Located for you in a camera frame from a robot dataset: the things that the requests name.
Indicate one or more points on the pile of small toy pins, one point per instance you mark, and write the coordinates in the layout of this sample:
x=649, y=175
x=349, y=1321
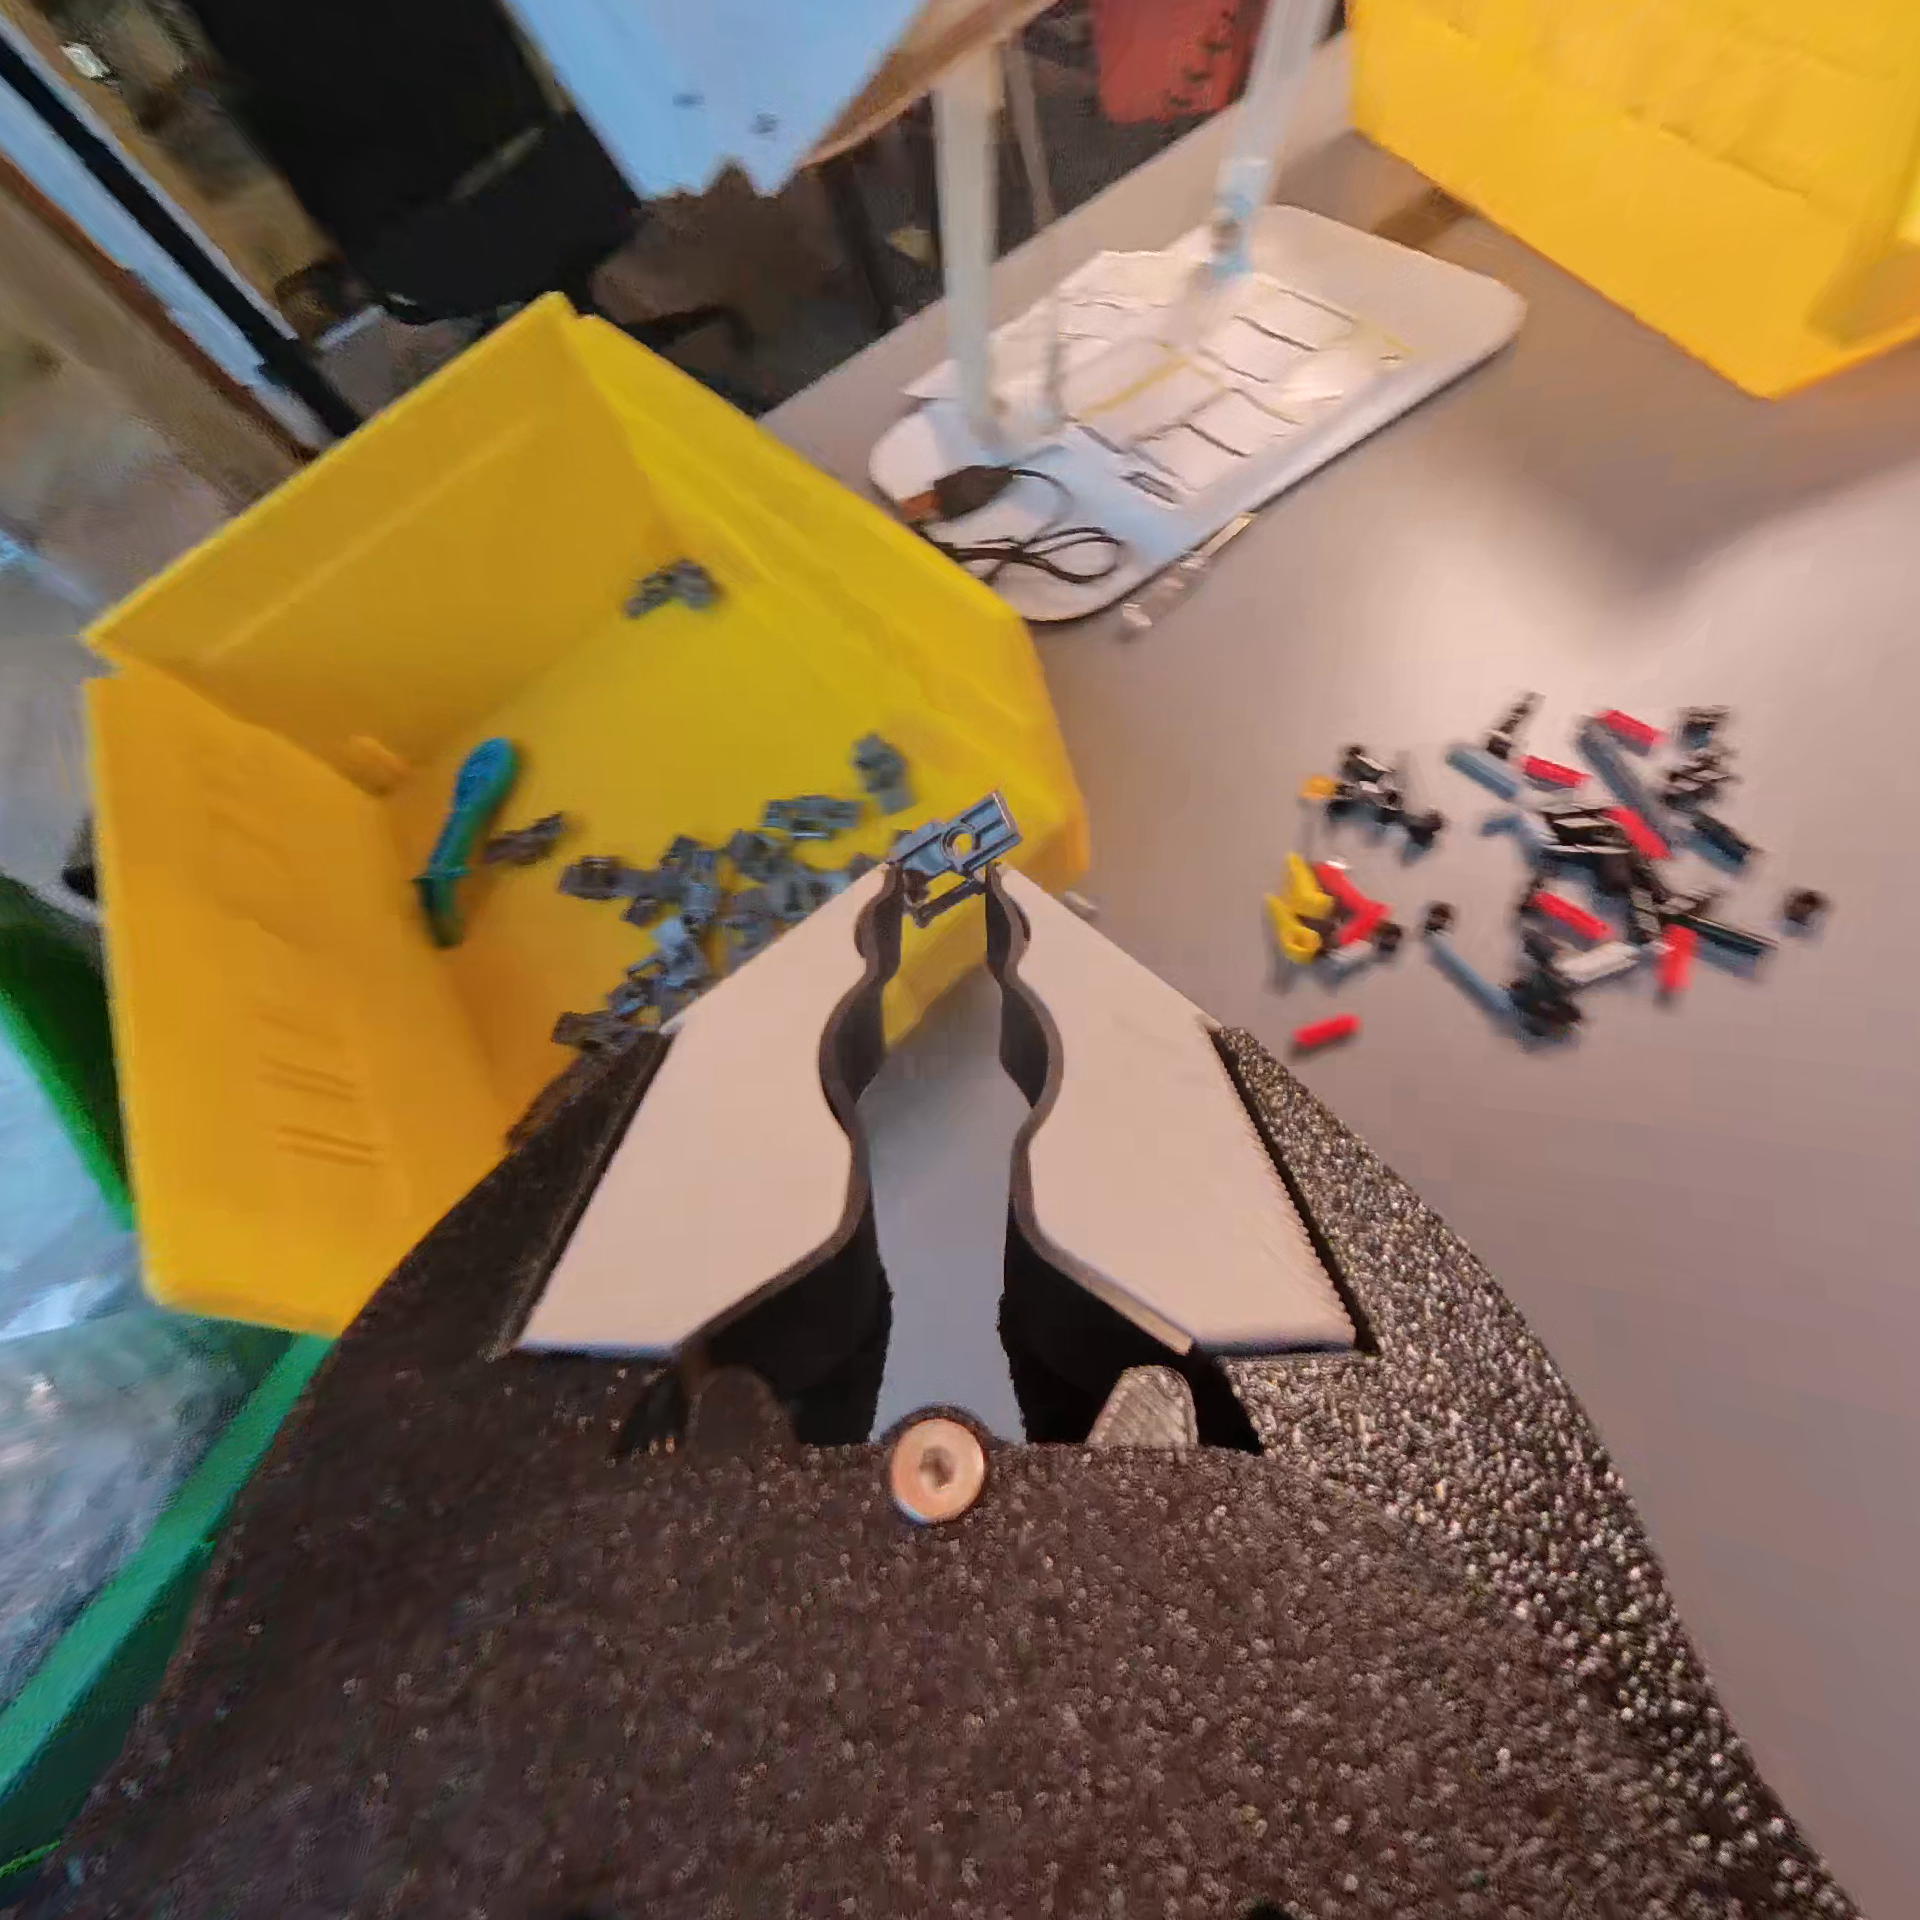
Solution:
x=1559, y=886

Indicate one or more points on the grey desk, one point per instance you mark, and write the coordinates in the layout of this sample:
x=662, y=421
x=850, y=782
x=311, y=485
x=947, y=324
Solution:
x=1575, y=1277

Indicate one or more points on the yellow divided parts bin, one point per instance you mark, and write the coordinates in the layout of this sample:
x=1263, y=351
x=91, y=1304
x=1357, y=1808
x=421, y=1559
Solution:
x=1622, y=181

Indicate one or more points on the yellow plastic bin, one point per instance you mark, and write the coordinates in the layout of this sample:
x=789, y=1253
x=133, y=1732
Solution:
x=301, y=974

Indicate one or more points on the toy instruction booklet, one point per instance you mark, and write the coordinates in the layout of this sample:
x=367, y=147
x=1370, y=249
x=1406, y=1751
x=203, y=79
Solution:
x=705, y=77

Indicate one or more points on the white book stand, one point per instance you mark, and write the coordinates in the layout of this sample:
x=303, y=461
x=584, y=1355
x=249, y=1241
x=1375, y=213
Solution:
x=1394, y=331

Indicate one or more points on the clear plastic bag bundle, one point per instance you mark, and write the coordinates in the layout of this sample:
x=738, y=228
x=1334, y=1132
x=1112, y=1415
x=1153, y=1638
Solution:
x=89, y=1424

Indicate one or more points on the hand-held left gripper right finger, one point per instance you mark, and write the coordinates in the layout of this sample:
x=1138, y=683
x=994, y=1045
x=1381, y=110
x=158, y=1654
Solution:
x=1171, y=1171

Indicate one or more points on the teal brick separator tool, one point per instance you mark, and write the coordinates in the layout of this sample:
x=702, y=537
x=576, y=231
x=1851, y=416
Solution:
x=474, y=809

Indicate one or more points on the sticker sheet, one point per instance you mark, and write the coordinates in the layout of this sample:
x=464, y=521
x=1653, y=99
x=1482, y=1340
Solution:
x=1171, y=390

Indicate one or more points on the pile of grey track links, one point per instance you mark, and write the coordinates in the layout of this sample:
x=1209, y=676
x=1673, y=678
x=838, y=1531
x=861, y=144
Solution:
x=705, y=901

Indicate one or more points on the small black toy bushing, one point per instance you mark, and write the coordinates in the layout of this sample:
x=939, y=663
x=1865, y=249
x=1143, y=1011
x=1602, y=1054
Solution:
x=1806, y=908

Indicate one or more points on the green crate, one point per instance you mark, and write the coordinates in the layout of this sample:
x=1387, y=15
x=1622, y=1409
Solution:
x=89, y=1681

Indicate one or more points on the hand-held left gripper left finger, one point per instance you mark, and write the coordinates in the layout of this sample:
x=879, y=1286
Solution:
x=705, y=1171

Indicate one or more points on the grey toy track link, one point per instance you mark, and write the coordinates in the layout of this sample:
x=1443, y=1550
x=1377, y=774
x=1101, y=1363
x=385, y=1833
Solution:
x=961, y=839

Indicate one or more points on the black office chair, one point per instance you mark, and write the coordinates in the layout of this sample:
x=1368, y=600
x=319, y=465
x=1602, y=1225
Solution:
x=421, y=181

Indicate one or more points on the orange container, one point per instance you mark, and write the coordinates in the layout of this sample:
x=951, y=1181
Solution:
x=1171, y=60

